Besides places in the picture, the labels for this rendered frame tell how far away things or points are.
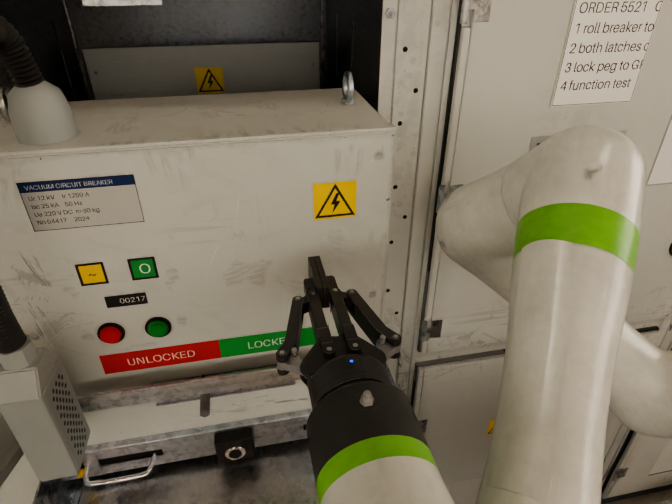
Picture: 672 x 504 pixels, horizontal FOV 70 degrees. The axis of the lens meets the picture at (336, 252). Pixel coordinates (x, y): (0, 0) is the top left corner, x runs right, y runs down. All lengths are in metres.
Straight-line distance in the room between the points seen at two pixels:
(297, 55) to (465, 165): 0.67
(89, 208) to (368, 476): 0.43
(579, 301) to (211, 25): 1.26
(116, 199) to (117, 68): 0.81
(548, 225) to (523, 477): 0.23
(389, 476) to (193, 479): 0.57
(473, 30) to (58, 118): 0.56
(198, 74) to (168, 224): 0.80
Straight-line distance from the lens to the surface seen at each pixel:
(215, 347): 0.72
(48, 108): 0.62
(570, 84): 0.88
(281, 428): 0.84
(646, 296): 1.28
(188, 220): 0.60
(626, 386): 0.84
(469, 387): 1.19
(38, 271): 0.67
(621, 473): 1.86
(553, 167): 0.55
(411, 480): 0.35
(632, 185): 0.56
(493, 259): 0.67
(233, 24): 1.51
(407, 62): 0.77
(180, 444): 0.85
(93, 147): 0.58
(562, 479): 0.44
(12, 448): 1.05
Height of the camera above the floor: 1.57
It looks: 32 degrees down
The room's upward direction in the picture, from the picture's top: straight up
